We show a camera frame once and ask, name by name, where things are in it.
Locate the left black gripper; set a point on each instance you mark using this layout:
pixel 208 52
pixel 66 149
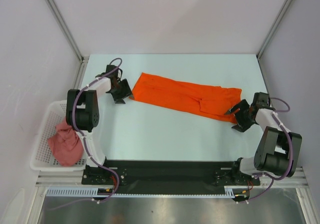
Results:
pixel 118 98

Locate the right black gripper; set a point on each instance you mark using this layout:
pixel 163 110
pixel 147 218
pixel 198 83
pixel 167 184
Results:
pixel 242 125

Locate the orange t shirt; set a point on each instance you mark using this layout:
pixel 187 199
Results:
pixel 203 100

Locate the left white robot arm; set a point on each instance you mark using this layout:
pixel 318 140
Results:
pixel 82 112

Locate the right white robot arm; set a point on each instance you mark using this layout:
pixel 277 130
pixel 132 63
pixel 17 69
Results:
pixel 278 150

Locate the pink t shirt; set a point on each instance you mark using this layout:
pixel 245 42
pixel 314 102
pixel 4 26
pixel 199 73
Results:
pixel 65 145

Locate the white plastic basket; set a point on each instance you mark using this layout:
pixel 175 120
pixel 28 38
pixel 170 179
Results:
pixel 42 158

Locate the left aluminium frame post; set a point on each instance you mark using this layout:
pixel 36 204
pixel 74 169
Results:
pixel 81 59

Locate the aluminium frame post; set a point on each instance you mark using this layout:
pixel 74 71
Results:
pixel 81 59
pixel 276 24

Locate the white cable duct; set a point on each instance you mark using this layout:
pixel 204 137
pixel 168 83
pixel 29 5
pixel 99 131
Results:
pixel 102 192

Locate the aluminium frame rail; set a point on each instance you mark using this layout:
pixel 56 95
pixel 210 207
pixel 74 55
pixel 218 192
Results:
pixel 73 178

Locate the right aluminium frame post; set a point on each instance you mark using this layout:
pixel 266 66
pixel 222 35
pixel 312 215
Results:
pixel 276 24

